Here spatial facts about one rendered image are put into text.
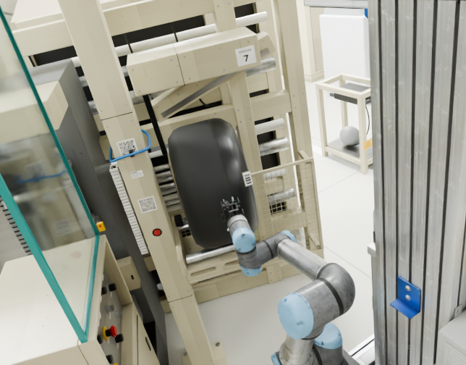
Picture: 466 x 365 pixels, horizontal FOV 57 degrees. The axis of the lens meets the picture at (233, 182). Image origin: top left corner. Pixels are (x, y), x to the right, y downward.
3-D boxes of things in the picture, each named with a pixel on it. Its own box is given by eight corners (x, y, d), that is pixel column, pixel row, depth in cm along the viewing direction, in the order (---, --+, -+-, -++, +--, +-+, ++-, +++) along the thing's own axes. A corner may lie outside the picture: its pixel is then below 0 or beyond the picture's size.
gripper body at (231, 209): (238, 195, 170) (244, 208, 158) (242, 215, 173) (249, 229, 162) (219, 200, 169) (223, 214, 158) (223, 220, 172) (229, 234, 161)
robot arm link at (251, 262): (274, 267, 156) (268, 242, 152) (247, 281, 153) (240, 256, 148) (264, 258, 163) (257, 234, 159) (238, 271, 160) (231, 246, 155)
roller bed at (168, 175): (150, 219, 246) (134, 174, 231) (149, 206, 259) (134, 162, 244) (184, 209, 248) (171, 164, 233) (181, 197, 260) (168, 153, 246)
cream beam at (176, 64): (136, 98, 199) (126, 66, 192) (135, 83, 221) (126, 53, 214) (263, 66, 204) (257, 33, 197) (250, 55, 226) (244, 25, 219)
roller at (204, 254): (182, 254, 211) (185, 263, 211) (182, 256, 206) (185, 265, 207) (251, 235, 214) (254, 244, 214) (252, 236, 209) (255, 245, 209)
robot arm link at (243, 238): (237, 258, 148) (231, 237, 144) (231, 242, 158) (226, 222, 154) (259, 251, 148) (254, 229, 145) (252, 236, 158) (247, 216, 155)
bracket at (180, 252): (182, 277, 206) (177, 261, 201) (175, 230, 240) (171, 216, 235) (189, 275, 206) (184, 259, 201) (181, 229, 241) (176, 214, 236)
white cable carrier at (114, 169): (141, 255, 210) (108, 170, 187) (141, 248, 214) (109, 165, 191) (150, 252, 211) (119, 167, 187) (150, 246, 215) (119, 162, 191)
